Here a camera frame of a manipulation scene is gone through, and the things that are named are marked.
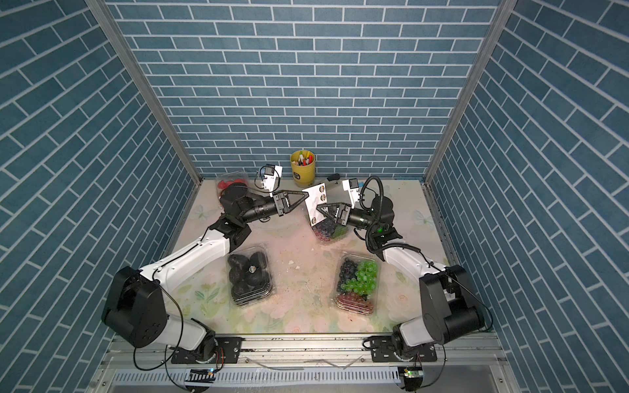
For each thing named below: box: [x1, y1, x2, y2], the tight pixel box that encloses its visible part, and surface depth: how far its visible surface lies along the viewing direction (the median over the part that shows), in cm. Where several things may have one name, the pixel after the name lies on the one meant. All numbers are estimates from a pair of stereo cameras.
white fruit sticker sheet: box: [302, 182, 328, 227], surface depth 74 cm
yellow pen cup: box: [290, 149, 317, 189], surface depth 114 cm
